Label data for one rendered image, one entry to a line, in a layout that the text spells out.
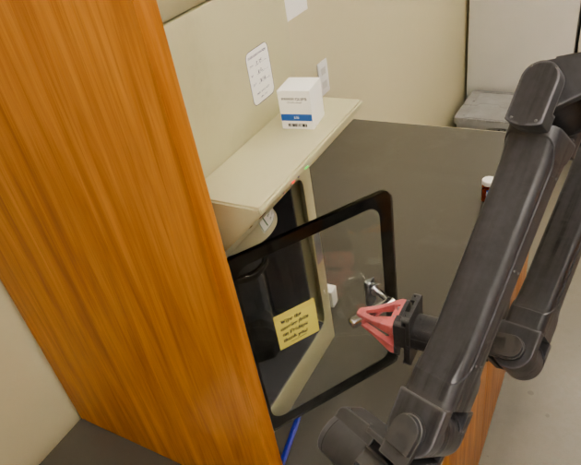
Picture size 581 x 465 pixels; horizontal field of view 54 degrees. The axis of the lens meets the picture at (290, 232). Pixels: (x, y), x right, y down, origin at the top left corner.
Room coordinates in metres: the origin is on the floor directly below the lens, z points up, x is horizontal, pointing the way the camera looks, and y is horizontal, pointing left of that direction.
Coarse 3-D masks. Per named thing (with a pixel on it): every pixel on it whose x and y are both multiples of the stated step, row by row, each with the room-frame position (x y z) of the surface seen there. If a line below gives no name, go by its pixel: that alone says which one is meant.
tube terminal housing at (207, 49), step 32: (224, 0) 0.78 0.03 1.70; (256, 0) 0.84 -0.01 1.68; (192, 32) 0.71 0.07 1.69; (224, 32) 0.77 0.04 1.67; (256, 32) 0.83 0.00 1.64; (288, 32) 0.90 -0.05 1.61; (192, 64) 0.70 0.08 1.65; (224, 64) 0.75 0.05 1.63; (288, 64) 0.89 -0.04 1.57; (192, 96) 0.69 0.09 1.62; (224, 96) 0.74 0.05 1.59; (192, 128) 0.68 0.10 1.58; (224, 128) 0.73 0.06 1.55; (256, 128) 0.79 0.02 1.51; (224, 160) 0.72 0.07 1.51; (256, 224) 0.75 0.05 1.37
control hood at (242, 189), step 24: (336, 120) 0.78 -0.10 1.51; (264, 144) 0.74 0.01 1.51; (288, 144) 0.73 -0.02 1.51; (312, 144) 0.72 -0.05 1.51; (240, 168) 0.68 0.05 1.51; (264, 168) 0.67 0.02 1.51; (288, 168) 0.66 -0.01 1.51; (216, 192) 0.63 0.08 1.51; (240, 192) 0.62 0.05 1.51; (264, 192) 0.61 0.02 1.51; (216, 216) 0.61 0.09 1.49; (240, 216) 0.59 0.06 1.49
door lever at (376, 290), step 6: (372, 288) 0.73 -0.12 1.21; (378, 288) 0.73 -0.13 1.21; (372, 294) 0.73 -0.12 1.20; (378, 294) 0.72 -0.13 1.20; (384, 294) 0.72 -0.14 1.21; (384, 300) 0.70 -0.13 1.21; (390, 300) 0.70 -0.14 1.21; (384, 312) 0.68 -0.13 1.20; (354, 318) 0.67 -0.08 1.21; (360, 318) 0.67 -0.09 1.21; (354, 324) 0.66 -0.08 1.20; (360, 324) 0.67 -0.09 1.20
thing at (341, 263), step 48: (384, 192) 0.75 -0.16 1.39; (288, 240) 0.68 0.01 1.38; (336, 240) 0.71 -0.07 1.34; (384, 240) 0.75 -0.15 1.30; (240, 288) 0.65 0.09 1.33; (288, 288) 0.68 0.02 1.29; (336, 288) 0.71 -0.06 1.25; (384, 288) 0.74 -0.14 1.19; (336, 336) 0.70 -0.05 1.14; (288, 384) 0.66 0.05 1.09; (336, 384) 0.70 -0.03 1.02
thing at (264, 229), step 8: (272, 208) 0.86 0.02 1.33; (272, 216) 0.83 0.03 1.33; (264, 224) 0.80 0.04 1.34; (272, 224) 0.81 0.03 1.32; (256, 232) 0.78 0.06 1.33; (264, 232) 0.79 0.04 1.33; (248, 240) 0.77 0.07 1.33; (256, 240) 0.77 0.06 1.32; (264, 240) 0.78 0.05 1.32; (240, 248) 0.76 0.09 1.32
